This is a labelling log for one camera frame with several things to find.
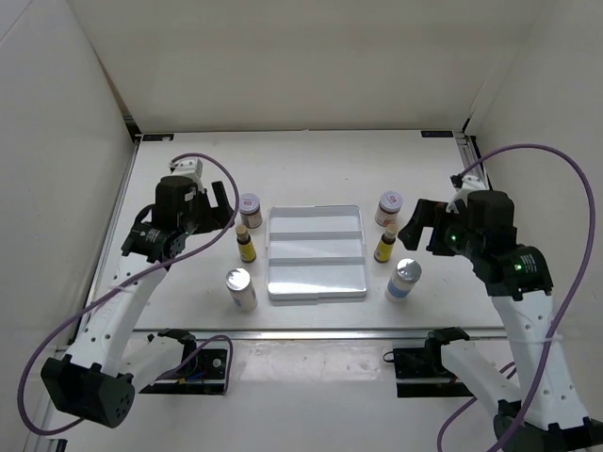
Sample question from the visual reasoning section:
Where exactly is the white bottle silver lid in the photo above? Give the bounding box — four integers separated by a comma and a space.
225, 268, 257, 312

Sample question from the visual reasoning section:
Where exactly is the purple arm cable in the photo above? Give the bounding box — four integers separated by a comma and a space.
17, 152, 241, 434
435, 143, 597, 452

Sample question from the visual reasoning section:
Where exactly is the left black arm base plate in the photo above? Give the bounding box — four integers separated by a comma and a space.
140, 329, 234, 396

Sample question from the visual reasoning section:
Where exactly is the yellow bottle cork cap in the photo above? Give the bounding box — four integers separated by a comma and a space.
373, 224, 398, 263
236, 224, 256, 263

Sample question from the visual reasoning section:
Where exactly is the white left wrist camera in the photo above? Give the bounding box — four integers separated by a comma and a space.
171, 157, 204, 180

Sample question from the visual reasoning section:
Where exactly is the brown jar red lid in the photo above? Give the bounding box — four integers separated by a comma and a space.
374, 191, 403, 227
239, 193, 263, 229

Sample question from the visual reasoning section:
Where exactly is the white bottle blue label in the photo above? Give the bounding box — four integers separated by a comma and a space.
384, 258, 422, 303

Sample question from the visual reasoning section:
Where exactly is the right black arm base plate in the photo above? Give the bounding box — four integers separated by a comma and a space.
383, 348, 472, 398

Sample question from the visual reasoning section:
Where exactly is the white three-compartment tray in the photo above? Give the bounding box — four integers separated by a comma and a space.
266, 205, 368, 303

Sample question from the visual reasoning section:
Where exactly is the aluminium frame rail front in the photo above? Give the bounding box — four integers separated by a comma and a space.
131, 328, 508, 341

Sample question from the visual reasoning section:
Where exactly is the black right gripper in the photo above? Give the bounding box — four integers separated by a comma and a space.
398, 199, 482, 260

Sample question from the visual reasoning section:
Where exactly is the black corner label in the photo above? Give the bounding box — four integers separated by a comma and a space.
141, 134, 174, 142
420, 130, 454, 138

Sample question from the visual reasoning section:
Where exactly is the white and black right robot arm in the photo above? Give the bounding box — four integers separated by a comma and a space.
398, 190, 602, 451

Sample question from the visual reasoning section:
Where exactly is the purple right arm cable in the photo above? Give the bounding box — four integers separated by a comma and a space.
435, 143, 597, 452

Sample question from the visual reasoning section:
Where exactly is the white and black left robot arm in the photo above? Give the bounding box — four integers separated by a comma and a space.
41, 175, 234, 428

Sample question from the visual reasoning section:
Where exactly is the right black corner label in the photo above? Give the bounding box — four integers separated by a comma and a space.
420, 130, 454, 138

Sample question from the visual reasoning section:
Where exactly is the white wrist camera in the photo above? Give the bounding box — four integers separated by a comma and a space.
446, 174, 486, 214
171, 157, 204, 180

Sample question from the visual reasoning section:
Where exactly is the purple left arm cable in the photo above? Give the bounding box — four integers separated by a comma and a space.
17, 152, 241, 434

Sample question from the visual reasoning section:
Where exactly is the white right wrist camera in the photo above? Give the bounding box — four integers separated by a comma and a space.
446, 174, 486, 214

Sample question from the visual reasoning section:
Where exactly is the left black corner label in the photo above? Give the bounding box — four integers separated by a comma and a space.
141, 134, 174, 142

